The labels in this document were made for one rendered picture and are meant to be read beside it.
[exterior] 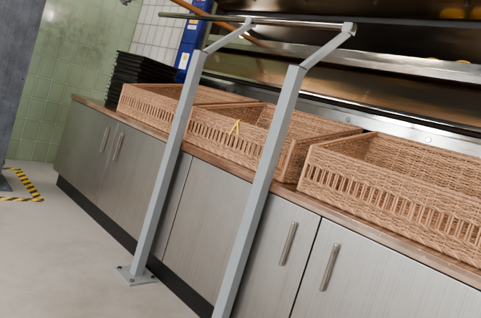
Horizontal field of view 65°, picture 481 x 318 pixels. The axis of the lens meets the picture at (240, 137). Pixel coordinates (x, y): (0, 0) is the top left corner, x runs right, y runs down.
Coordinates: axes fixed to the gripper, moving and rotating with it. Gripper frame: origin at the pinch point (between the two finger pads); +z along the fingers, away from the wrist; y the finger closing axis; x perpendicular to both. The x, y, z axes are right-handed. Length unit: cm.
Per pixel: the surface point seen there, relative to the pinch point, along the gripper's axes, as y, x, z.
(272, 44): 3, -68, 27
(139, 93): 48, -18, -3
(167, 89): 42, -45, -21
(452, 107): 18, -69, 122
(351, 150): 43, -48, 99
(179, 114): 50, -8, 45
